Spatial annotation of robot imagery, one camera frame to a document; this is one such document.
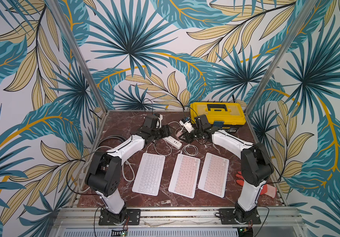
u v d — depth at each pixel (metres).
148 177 0.86
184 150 0.97
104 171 0.49
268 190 0.82
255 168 0.50
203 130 0.72
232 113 0.96
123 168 0.86
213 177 0.87
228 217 0.73
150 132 0.70
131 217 0.74
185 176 0.87
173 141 1.00
